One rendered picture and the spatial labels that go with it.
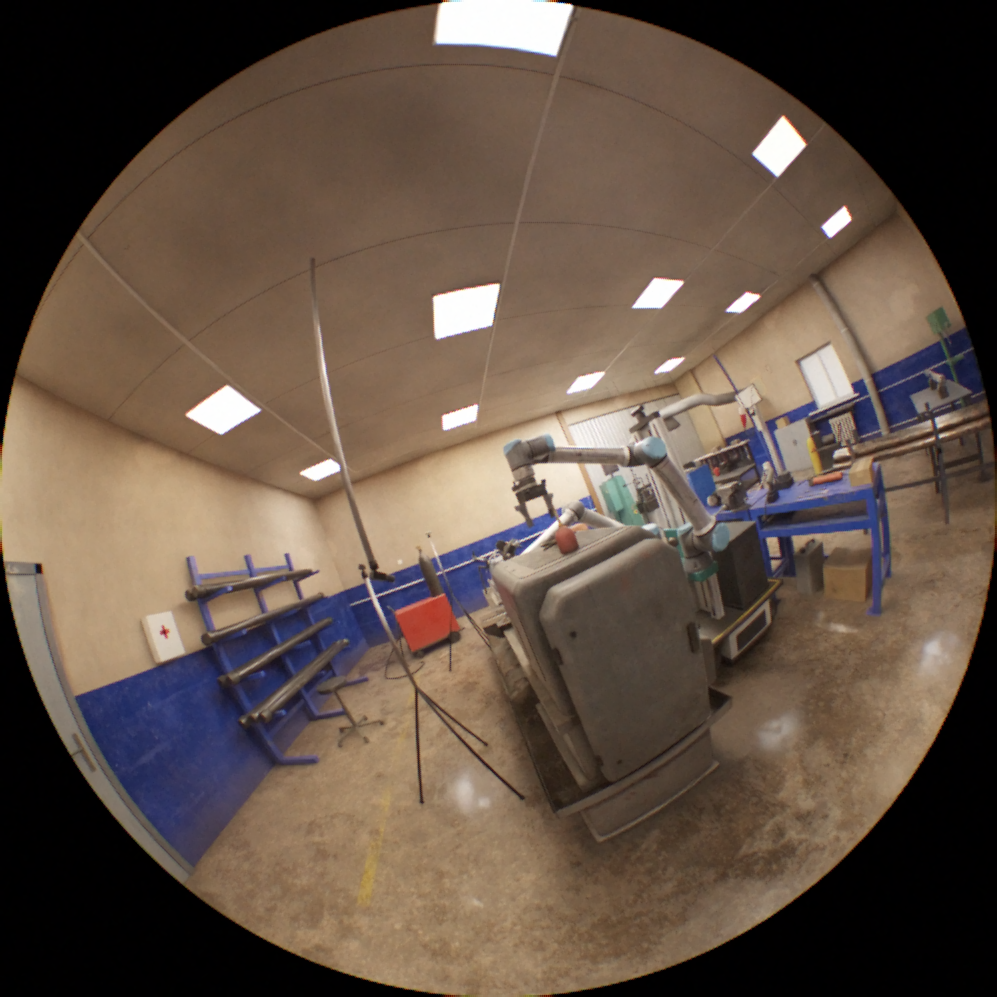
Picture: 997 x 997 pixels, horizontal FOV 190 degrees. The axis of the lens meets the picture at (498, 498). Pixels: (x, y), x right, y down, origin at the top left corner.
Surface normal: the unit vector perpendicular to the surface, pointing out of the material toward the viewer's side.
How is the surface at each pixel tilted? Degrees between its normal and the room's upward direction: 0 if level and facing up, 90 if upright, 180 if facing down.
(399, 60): 180
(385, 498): 90
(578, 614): 90
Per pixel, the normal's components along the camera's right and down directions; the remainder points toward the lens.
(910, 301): -0.92, 0.35
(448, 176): 0.36, 0.93
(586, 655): 0.14, -0.14
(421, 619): 0.44, -0.25
